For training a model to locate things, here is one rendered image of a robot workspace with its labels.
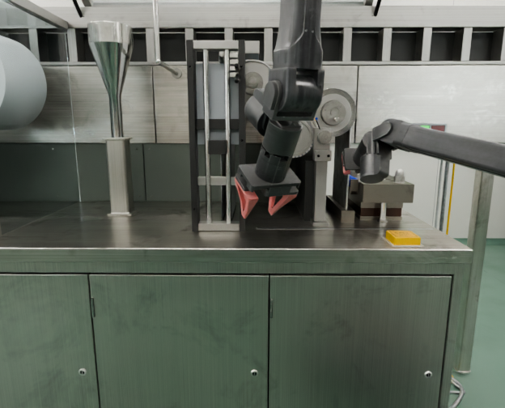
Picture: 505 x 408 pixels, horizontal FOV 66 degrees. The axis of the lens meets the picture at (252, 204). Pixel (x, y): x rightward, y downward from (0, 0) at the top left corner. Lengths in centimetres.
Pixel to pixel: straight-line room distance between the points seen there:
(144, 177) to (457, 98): 129
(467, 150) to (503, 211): 389
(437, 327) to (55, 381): 109
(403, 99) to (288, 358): 106
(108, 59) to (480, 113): 139
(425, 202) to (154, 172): 322
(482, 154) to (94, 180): 140
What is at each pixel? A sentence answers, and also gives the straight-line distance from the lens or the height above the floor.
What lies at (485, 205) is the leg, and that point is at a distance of 205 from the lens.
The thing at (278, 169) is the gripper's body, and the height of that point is 114.
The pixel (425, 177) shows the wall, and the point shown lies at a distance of 429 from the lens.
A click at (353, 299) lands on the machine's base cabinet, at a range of 112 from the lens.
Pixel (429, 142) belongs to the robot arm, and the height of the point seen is 118.
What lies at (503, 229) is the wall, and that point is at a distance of 479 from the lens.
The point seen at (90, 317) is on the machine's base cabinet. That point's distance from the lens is 121.
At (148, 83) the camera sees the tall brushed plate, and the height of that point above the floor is 137.
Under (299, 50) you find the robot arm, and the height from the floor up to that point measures 132.
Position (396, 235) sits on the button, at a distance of 111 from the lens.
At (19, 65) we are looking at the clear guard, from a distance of 146.
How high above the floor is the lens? 121
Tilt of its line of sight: 11 degrees down
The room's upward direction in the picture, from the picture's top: straight up
